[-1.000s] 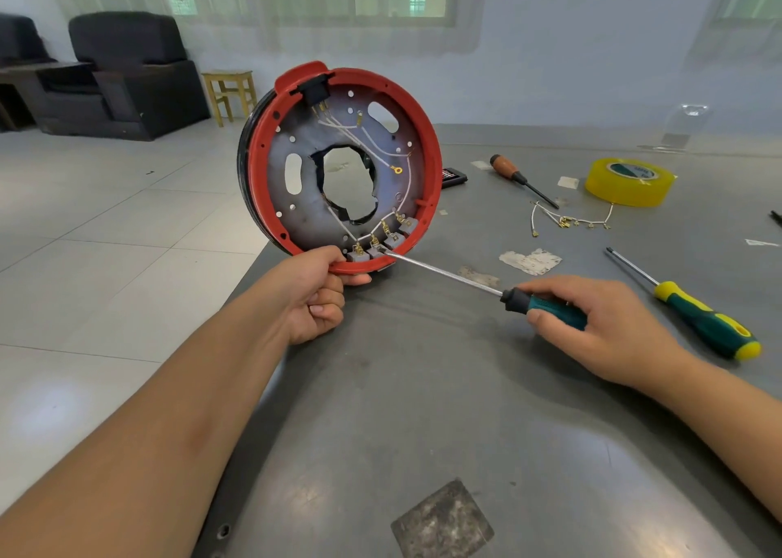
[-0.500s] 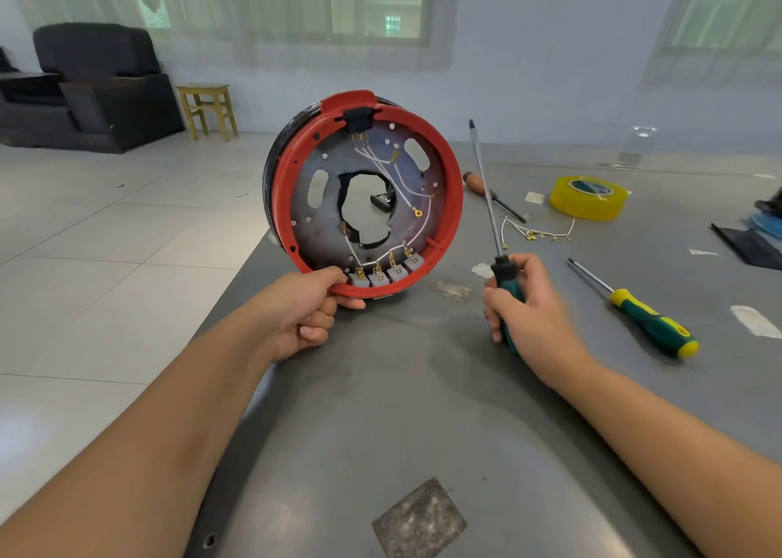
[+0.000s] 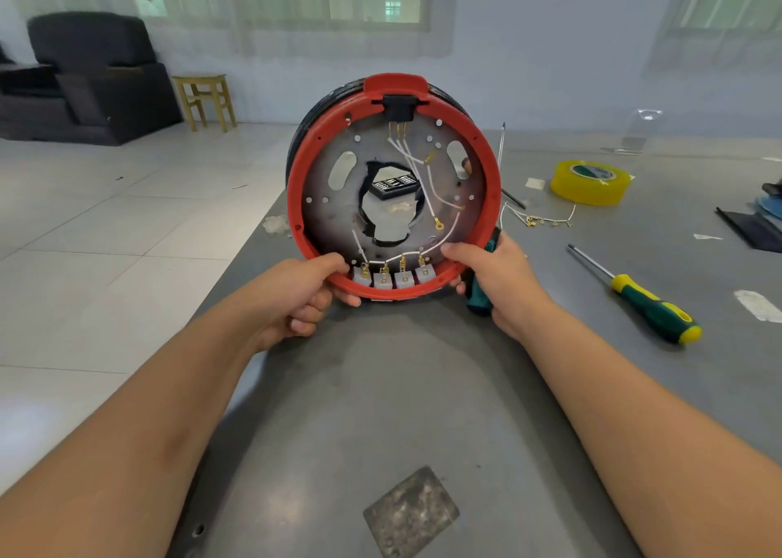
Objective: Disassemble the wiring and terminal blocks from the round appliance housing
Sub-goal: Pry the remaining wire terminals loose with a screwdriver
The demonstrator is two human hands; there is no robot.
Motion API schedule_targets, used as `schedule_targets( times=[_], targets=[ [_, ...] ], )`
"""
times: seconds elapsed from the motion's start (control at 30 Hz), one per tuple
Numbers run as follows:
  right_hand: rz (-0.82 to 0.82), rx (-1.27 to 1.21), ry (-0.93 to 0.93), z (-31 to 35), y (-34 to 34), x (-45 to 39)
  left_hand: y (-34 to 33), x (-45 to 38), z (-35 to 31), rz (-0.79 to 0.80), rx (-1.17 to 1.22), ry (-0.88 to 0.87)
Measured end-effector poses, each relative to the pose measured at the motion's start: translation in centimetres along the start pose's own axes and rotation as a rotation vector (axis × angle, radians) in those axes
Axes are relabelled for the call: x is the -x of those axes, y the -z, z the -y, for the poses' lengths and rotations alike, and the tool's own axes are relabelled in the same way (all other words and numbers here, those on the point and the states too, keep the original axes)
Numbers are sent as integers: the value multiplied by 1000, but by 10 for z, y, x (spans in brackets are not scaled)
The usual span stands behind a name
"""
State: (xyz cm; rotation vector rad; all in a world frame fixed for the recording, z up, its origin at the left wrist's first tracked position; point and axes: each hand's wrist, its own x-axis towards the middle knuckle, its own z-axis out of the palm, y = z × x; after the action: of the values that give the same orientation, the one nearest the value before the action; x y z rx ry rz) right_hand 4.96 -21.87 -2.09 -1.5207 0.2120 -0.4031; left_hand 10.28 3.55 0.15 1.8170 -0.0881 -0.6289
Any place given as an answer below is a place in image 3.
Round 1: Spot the person's right hand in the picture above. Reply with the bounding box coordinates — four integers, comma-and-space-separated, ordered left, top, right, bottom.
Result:
441, 231, 557, 345

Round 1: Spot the person's left hand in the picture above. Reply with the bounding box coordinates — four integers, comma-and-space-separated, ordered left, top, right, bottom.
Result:
244, 252, 364, 351

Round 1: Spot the teal handle screwdriver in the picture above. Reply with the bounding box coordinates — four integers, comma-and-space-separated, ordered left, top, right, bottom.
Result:
464, 121, 507, 319

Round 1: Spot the green yellow handle screwdriver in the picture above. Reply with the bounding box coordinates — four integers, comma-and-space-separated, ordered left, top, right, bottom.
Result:
565, 244, 704, 346

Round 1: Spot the red round appliance base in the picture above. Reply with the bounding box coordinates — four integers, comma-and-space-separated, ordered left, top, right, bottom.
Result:
286, 73, 503, 304

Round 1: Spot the person's left forearm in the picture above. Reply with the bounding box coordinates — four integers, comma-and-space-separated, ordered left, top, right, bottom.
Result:
0, 313, 264, 558

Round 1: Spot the person's right forearm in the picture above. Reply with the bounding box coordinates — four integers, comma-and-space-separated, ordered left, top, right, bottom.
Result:
519, 313, 782, 558

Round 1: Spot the yellow tape roll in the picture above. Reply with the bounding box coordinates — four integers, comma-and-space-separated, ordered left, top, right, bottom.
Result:
548, 159, 635, 207

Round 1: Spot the black remote control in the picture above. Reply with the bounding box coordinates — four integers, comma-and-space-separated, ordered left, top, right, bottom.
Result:
369, 175, 422, 201

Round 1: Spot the small wooden stool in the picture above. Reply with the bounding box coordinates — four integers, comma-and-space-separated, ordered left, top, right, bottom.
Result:
172, 73, 239, 133

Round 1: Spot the black flat plate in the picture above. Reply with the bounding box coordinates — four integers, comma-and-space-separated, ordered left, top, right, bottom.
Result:
716, 207, 782, 253

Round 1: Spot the narrow white tape strip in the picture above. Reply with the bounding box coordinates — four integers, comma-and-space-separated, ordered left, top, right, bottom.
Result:
734, 288, 782, 324

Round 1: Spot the black armchair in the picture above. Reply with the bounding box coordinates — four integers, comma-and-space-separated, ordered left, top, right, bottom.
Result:
0, 11, 185, 147

